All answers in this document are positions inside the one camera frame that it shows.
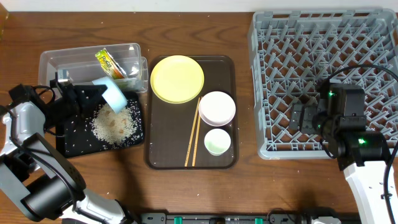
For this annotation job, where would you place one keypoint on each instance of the wooden chopstick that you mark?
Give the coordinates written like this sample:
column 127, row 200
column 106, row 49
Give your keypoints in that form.
column 197, row 134
column 191, row 134

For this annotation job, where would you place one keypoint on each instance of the rice waste pile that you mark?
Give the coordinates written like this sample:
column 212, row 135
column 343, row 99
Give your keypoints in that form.
column 113, row 126

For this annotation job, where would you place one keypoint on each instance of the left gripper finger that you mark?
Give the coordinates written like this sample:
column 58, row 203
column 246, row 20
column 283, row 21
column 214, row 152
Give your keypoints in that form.
column 88, row 108
column 89, row 94

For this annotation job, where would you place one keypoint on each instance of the small pale green cup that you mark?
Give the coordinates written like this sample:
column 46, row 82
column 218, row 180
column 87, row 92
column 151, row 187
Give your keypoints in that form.
column 217, row 141

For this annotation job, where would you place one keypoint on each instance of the pink white bowl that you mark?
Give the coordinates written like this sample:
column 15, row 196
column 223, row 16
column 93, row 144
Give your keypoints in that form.
column 217, row 108

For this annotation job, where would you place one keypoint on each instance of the wooden chopstick right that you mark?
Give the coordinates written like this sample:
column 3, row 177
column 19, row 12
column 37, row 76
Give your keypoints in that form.
column 197, row 134

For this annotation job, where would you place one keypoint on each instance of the black waste tray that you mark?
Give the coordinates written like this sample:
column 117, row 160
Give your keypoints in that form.
column 77, row 143

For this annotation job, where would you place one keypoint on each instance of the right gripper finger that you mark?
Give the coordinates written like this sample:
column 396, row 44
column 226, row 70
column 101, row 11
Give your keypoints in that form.
column 296, row 112
column 306, row 117

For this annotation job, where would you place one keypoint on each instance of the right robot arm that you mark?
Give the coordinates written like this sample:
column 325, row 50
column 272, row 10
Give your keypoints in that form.
column 364, row 156

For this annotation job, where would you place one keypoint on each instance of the grey dishwasher rack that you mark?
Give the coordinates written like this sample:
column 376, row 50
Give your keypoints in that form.
column 290, row 51

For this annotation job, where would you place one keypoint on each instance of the yellow plate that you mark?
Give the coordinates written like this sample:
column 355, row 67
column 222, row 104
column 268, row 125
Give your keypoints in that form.
column 177, row 79

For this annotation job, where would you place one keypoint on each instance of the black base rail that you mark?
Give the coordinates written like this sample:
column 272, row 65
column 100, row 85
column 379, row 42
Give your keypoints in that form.
column 273, row 218

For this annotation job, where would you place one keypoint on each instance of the clear plastic bin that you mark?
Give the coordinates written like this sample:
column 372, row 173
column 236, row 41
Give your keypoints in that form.
column 84, row 67
column 141, row 85

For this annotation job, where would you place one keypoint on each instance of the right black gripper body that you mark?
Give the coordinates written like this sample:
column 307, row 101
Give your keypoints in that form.
column 310, row 116

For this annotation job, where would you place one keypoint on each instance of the light blue bowl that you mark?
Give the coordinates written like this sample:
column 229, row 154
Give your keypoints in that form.
column 113, row 95

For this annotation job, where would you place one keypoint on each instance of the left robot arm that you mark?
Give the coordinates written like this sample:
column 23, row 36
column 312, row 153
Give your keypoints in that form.
column 37, row 178

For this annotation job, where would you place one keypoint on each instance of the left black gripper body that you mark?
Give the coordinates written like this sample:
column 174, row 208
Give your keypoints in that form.
column 62, row 111

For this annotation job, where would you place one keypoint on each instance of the green snack wrapper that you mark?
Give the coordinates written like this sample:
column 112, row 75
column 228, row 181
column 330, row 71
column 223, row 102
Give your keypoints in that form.
column 109, row 65

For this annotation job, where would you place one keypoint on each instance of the wooden chopstick left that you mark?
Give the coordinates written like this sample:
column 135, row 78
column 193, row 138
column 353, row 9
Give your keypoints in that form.
column 191, row 134

